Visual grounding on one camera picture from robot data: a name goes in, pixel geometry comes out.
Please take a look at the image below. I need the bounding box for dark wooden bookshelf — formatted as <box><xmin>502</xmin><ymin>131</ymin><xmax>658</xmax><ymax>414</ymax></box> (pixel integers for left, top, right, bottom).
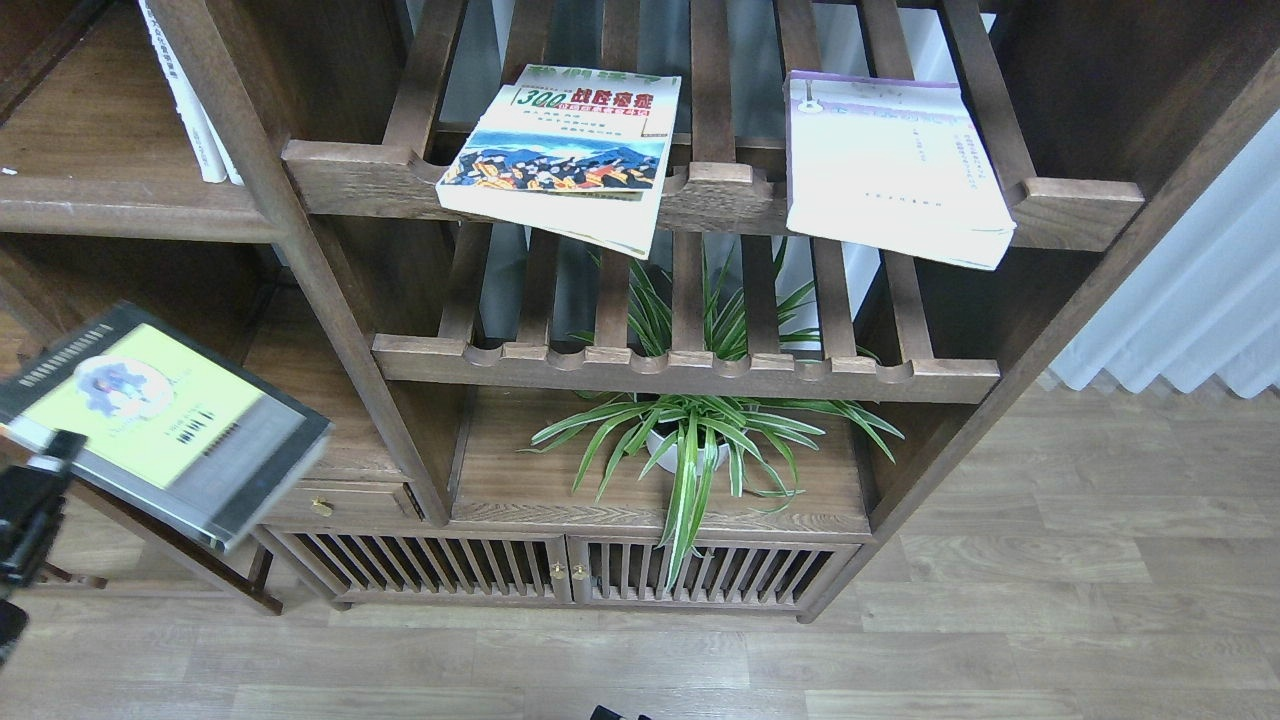
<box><xmin>3</xmin><ymin>1</ymin><xmax>1277</xmax><ymax>623</ymax></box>

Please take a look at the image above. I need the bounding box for brass drawer knob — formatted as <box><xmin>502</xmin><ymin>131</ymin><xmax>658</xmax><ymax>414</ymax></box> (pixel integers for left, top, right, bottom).
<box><xmin>310</xmin><ymin>496</ymin><xmax>335</xmax><ymax>518</ymax></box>

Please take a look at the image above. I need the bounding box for white purple-edged book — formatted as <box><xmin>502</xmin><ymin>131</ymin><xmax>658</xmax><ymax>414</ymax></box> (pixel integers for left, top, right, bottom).
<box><xmin>785</xmin><ymin>70</ymin><xmax>1016</xmax><ymax>272</ymax></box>

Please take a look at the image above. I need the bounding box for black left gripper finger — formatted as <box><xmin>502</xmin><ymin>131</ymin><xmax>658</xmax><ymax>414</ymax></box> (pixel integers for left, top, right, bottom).
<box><xmin>1</xmin><ymin>430</ymin><xmax>87</xmax><ymax>589</ymax></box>

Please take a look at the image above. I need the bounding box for white plant pot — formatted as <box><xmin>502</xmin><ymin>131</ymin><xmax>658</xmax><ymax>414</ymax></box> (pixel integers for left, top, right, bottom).
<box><xmin>645</xmin><ymin>421</ymin><xmax>730</xmax><ymax>475</ymax></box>

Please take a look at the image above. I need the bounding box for colourful cover paperback book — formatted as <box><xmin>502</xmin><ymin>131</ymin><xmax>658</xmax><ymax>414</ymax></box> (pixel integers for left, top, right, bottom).
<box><xmin>436</xmin><ymin>64</ymin><xmax>681</xmax><ymax>259</ymax></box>

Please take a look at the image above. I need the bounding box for green spider plant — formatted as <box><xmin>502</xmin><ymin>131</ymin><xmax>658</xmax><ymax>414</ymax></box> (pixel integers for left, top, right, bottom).
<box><xmin>520</xmin><ymin>254</ymin><xmax>905</xmax><ymax>592</ymax></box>

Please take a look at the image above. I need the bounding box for black and green book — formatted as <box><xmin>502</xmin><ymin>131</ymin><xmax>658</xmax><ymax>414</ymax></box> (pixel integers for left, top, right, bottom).
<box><xmin>1</xmin><ymin>302</ymin><xmax>332</xmax><ymax>552</ymax></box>

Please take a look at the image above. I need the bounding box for white upright book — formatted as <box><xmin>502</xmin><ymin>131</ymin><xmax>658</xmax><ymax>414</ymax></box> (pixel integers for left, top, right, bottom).
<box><xmin>138</xmin><ymin>1</ymin><xmax>244</xmax><ymax>186</ymax></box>

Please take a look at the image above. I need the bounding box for white curtain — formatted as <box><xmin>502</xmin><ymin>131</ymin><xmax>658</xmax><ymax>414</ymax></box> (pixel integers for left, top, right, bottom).
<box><xmin>1050</xmin><ymin>117</ymin><xmax>1279</xmax><ymax>398</ymax></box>

